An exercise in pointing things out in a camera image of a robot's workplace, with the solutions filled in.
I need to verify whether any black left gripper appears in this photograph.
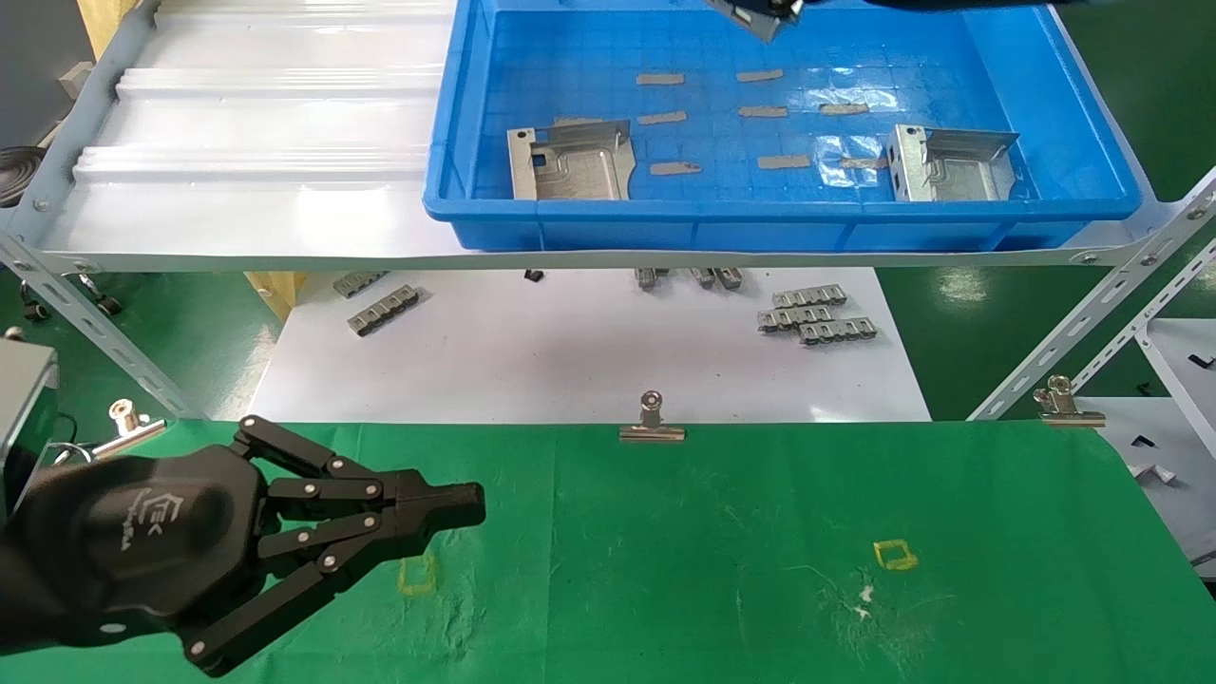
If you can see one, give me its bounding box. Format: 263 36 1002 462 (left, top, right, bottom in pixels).
9 445 484 677

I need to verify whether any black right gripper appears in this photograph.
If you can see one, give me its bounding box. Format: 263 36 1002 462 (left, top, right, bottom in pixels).
736 0 1055 20

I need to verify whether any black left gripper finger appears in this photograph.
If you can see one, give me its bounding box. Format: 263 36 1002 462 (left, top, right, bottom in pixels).
233 415 486 523

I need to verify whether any galvanized sheet metal bracket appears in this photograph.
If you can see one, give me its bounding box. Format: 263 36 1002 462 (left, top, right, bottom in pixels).
708 0 801 44
506 119 636 201
886 123 1019 203

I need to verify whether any clear plastic film patch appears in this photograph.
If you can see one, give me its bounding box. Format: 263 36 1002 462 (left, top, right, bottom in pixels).
815 136 889 186
803 85 899 113

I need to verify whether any silver bulldog clip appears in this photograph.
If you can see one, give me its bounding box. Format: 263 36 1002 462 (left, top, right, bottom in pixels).
619 389 687 445
95 399 167 462
1034 375 1108 428

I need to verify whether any green table cloth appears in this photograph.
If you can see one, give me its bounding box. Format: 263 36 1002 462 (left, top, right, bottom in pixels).
0 421 1216 684

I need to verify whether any blue plastic bin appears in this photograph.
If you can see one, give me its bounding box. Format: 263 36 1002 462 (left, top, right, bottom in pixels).
423 0 1141 253

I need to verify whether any stool with caster wheels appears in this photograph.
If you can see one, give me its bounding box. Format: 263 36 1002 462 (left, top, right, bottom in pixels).
19 274 124 322

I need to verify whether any white ribbed shelf panel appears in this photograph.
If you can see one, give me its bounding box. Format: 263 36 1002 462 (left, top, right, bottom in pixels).
43 0 1162 272

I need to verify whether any grey metal shelf rack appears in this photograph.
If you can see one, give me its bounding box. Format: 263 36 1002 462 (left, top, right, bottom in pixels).
0 0 1216 421

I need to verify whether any black ribbed round stool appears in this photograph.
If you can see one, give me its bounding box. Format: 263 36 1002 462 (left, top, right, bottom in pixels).
0 145 44 208

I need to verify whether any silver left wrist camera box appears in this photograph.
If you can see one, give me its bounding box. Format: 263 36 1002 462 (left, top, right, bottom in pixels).
0 340 60 514

